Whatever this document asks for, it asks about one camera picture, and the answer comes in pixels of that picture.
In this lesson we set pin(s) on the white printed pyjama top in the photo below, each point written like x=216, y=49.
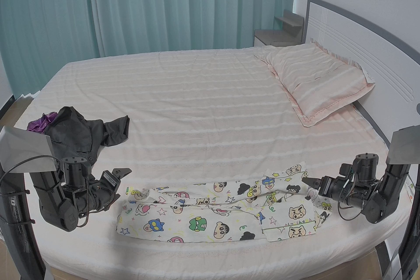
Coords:
x=203, y=219

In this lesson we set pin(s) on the black shirt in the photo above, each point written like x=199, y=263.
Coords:
x=75, y=134

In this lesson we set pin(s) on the pink striped pillow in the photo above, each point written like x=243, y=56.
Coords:
x=321, y=81

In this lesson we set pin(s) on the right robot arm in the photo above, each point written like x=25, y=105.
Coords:
x=377, y=203

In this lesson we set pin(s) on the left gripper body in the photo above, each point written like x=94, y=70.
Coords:
x=105, y=193

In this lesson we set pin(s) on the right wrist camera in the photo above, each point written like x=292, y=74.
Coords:
x=346, y=170

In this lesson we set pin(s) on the purple garment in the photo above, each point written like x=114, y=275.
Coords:
x=38, y=124

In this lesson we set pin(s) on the grey bedside table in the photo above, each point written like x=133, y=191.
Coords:
x=279, y=36

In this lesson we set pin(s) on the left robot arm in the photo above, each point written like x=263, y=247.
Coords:
x=49, y=193

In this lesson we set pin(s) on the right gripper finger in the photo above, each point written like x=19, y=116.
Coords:
x=315, y=183

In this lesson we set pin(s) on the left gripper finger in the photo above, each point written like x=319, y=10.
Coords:
x=123, y=170
x=121, y=176

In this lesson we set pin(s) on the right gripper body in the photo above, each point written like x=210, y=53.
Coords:
x=334, y=188

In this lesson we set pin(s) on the bed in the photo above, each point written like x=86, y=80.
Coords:
x=197, y=101

